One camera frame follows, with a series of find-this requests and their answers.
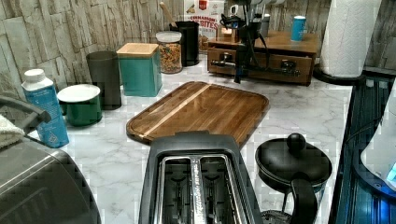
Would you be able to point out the dark grey tall cup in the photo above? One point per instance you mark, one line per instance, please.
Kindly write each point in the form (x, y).
(105, 74)

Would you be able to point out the black paper towel base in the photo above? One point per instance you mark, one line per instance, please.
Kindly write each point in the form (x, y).
(341, 81)

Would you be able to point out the white folded towel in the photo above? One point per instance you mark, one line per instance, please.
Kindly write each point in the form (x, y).
(9, 133)

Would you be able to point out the cinnamon bites cereal box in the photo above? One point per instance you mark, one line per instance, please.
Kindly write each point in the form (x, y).
(207, 14)

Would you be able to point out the white paper towel roll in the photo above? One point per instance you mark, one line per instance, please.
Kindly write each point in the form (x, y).
(347, 37)

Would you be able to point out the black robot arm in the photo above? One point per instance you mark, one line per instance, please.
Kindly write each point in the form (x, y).
(253, 10)

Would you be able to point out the blue can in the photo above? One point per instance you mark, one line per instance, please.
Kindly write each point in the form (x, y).
(297, 28)

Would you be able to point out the wooden cutting board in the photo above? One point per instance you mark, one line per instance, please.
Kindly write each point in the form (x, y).
(200, 106)

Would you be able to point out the teal square canister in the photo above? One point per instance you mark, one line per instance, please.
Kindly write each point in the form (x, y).
(140, 69)

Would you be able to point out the blue water carton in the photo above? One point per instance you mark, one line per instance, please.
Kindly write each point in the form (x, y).
(39, 91)

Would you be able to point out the wooden drawer cabinet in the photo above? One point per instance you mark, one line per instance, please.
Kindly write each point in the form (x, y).
(278, 43)

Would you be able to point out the wooden spoon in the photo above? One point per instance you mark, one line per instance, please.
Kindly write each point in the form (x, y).
(167, 14)

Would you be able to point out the black utensil holder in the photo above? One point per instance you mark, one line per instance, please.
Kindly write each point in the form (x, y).
(189, 41)

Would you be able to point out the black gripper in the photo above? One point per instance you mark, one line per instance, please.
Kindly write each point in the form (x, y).
(245, 59)

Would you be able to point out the glass cereal jar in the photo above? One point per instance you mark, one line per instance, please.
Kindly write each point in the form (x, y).
(170, 51)

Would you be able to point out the stainless steel appliance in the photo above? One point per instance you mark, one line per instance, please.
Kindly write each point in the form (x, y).
(40, 185)

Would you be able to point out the wooden drawer front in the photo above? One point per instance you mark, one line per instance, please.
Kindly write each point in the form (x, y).
(303, 64)

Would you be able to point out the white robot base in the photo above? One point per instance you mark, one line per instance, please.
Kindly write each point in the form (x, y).
(376, 163)

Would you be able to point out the black toaster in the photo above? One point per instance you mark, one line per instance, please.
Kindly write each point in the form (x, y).
(197, 178)

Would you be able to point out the grey can on cabinet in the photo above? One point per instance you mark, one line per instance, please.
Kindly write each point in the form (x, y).
(265, 25)

